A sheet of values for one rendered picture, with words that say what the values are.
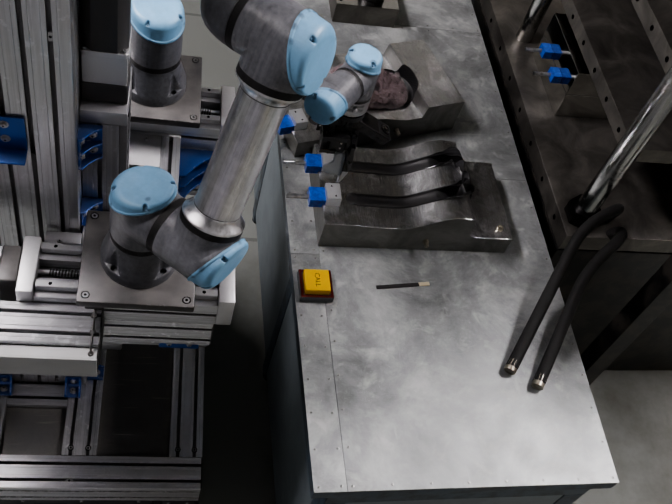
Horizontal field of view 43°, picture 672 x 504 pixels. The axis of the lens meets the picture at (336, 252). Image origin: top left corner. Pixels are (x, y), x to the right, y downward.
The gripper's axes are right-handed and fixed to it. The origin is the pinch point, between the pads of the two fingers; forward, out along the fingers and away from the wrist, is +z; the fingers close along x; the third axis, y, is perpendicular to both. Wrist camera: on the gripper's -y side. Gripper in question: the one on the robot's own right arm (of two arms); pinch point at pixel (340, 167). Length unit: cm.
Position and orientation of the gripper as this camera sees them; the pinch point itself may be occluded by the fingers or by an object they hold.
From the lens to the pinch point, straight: 202.1
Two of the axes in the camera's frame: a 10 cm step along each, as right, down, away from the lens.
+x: 1.1, 8.2, -5.6
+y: -9.7, -0.3, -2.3
